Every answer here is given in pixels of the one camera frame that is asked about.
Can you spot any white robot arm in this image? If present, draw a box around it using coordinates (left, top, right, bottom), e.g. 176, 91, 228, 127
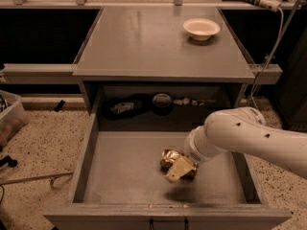
166, 107, 307, 182

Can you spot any grey side rail left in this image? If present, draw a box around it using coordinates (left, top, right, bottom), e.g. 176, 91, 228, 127
1, 64, 80, 84

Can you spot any grey cabinet counter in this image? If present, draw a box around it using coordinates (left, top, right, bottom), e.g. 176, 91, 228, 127
72, 5, 256, 115

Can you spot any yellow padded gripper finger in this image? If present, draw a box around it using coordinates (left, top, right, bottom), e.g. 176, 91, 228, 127
166, 156, 198, 182

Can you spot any white paper bowl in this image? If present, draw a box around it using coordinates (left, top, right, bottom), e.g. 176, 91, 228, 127
183, 18, 221, 41

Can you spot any black drawer handle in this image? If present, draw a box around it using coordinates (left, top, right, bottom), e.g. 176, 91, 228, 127
149, 219, 189, 230

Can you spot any clear plastic storage bin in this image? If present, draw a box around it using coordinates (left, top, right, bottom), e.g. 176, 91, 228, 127
0, 90, 28, 149

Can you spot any grey open top drawer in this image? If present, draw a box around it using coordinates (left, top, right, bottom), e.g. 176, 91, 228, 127
44, 114, 292, 230

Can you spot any round black tape roll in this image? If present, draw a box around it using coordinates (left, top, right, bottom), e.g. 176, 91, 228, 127
152, 93, 173, 115

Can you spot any metal rod on floor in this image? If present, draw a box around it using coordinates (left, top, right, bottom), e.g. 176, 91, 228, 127
0, 172, 73, 188

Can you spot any crushed orange soda can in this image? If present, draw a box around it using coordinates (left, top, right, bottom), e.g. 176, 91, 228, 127
160, 149, 199, 179

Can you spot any black pouch with label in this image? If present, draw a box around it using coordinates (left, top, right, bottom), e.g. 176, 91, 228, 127
102, 94, 152, 120

